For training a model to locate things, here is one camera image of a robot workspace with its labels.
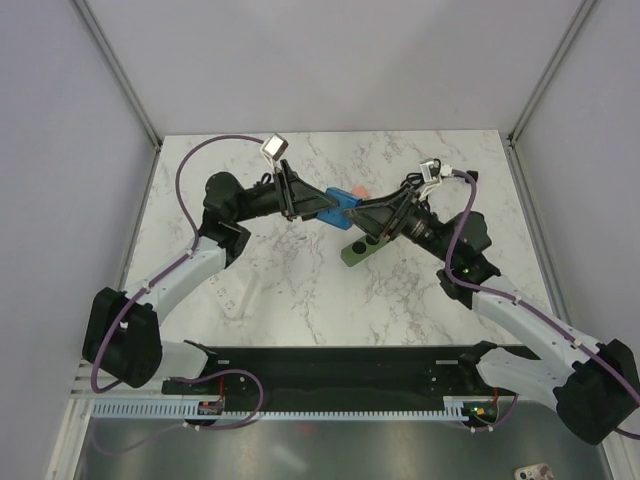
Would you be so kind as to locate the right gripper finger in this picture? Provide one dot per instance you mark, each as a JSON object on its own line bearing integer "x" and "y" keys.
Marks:
{"x": 379, "y": 223}
{"x": 393, "y": 201}

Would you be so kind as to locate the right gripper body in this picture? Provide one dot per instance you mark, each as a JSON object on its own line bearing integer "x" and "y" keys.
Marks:
{"x": 401, "y": 216}

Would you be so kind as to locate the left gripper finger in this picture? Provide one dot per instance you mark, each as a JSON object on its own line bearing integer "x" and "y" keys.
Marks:
{"x": 308, "y": 211}
{"x": 303, "y": 195}

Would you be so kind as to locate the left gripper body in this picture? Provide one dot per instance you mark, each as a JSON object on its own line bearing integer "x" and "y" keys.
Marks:
{"x": 283, "y": 191}

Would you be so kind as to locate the blue cube socket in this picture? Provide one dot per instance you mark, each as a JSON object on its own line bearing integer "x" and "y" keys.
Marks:
{"x": 335, "y": 216}

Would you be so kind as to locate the green power strip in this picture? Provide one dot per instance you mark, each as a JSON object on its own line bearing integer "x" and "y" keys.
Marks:
{"x": 361, "y": 249}

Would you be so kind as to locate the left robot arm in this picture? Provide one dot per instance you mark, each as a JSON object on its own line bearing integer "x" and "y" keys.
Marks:
{"x": 123, "y": 336}

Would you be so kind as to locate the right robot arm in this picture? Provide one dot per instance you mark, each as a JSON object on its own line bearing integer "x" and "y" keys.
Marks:
{"x": 592, "y": 386}

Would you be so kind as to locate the pink plug adapter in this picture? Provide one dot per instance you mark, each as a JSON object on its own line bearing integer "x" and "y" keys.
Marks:
{"x": 361, "y": 192}

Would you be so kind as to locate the white power strip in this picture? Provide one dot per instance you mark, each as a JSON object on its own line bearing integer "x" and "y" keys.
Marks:
{"x": 233, "y": 290}

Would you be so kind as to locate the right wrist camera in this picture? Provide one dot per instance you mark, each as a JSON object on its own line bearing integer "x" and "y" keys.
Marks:
{"x": 433, "y": 172}

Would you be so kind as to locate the right aluminium frame post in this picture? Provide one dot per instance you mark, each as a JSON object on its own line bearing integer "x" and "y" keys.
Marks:
{"x": 561, "y": 52}

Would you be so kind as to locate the aluminium frame post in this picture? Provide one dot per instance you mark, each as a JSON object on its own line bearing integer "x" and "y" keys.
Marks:
{"x": 116, "y": 69}
{"x": 561, "y": 52}

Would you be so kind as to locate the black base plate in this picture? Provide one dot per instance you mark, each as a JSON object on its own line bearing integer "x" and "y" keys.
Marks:
{"x": 340, "y": 377}

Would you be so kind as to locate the white cable duct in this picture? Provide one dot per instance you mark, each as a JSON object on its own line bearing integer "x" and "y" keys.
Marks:
{"x": 183, "y": 408}

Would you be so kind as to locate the left aluminium frame post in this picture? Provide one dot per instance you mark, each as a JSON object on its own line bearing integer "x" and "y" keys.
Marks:
{"x": 116, "y": 69}

